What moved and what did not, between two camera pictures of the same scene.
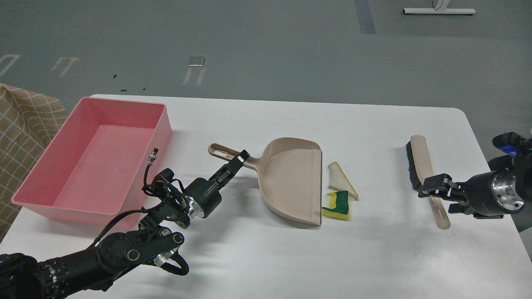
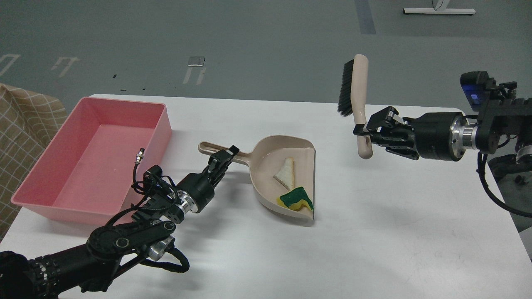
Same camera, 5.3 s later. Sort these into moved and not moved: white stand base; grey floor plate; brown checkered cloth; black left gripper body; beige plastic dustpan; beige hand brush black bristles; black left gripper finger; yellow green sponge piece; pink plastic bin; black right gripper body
Moved: yellow green sponge piece; black right gripper body; beige hand brush black bristles; black left gripper finger; beige plastic dustpan; black left gripper body
Not moved: brown checkered cloth; grey floor plate; pink plastic bin; white stand base
